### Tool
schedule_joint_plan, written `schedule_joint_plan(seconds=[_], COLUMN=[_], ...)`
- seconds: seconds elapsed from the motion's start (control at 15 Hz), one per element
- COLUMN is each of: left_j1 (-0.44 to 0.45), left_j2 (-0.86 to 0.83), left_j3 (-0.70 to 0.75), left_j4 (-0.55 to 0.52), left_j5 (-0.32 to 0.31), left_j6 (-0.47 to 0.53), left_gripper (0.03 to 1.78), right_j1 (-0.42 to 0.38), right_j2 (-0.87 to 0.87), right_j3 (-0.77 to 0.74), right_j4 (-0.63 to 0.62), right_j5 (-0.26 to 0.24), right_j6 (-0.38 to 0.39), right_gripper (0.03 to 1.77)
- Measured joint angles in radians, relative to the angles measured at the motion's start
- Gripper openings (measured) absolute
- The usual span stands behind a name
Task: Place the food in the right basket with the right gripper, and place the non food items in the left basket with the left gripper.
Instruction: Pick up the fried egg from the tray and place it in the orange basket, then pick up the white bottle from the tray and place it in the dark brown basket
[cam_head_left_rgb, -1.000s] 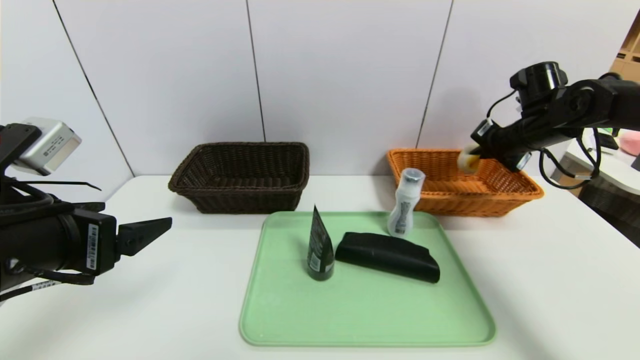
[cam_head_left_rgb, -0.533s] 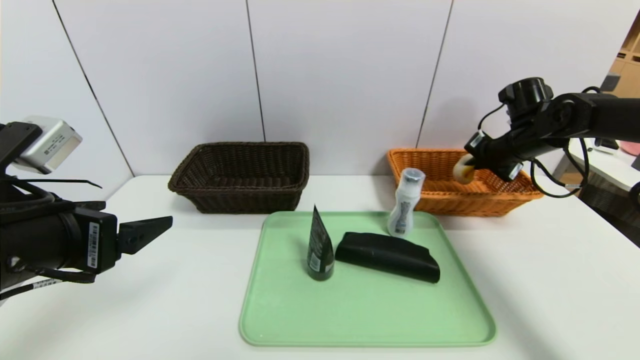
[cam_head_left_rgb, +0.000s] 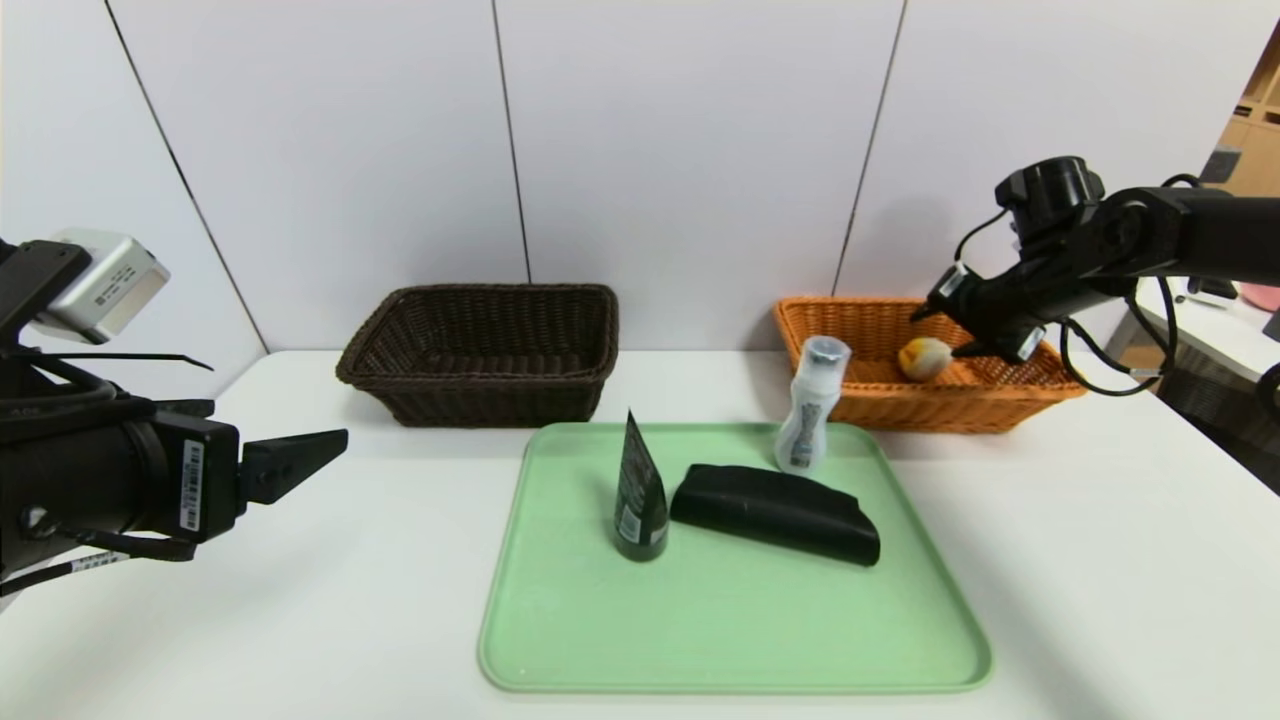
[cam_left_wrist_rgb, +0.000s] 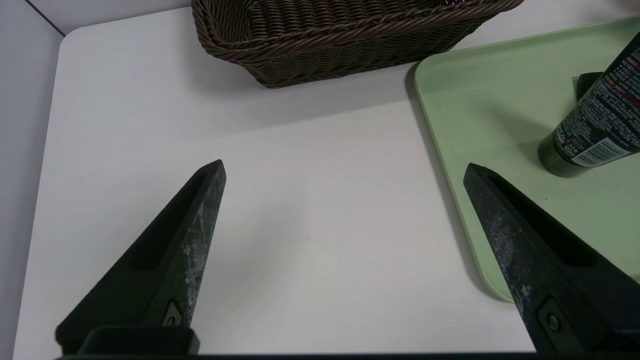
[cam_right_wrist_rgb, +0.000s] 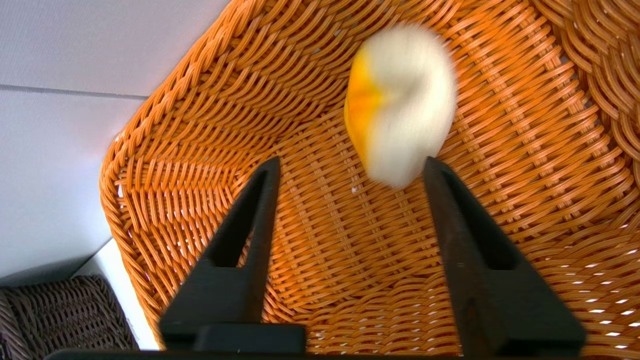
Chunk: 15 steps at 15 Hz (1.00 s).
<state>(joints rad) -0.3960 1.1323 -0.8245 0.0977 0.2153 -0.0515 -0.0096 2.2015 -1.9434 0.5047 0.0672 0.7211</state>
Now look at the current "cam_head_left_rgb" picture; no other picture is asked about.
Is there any black cable tie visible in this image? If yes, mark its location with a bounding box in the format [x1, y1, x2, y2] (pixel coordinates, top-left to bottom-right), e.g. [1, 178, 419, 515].
[0, 350, 214, 371]

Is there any translucent bottle with dark cap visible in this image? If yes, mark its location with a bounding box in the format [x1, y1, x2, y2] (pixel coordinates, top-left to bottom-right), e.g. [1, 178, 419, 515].
[773, 336, 852, 475]

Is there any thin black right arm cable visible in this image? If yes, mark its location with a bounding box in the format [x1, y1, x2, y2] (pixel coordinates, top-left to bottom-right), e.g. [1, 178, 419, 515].
[1060, 275, 1181, 398]

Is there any light green plastic tray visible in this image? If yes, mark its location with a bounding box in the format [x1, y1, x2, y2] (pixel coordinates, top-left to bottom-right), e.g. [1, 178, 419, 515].
[478, 421, 993, 693]

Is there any white side table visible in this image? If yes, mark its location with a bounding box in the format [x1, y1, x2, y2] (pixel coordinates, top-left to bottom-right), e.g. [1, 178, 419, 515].
[1135, 280, 1280, 391]

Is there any dark brown wicker basket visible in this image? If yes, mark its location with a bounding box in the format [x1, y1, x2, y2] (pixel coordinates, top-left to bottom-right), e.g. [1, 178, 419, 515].
[336, 284, 621, 429]

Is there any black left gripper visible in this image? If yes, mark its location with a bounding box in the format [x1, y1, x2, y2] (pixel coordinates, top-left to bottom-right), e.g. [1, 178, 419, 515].
[0, 411, 349, 574]

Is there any orange wicker basket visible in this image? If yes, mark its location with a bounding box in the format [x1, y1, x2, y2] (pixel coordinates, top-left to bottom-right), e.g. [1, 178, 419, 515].
[773, 297, 1087, 435]

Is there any round yellow-orange toy bun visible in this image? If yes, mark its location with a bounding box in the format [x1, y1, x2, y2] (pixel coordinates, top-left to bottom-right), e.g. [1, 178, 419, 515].
[897, 337, 953, 383]

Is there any black glasses case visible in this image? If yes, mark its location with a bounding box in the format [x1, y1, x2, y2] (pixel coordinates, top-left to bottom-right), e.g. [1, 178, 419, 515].
[668, 462, 881, 568]

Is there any dark cosmetic tube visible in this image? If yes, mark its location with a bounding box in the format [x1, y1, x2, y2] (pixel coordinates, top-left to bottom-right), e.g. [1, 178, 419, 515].
[613, 408, 670, 562]

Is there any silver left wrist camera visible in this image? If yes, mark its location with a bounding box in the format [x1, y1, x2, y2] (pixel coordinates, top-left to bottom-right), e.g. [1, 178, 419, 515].
[35, 228, 171, 346]

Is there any wooden shelf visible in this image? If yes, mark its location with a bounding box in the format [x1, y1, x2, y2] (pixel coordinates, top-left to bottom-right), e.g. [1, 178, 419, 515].
[1200, 10, 1280, 196]

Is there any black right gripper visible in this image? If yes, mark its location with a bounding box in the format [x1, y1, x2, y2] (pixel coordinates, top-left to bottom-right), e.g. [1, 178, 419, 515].
[909, 260, 1053, 365]

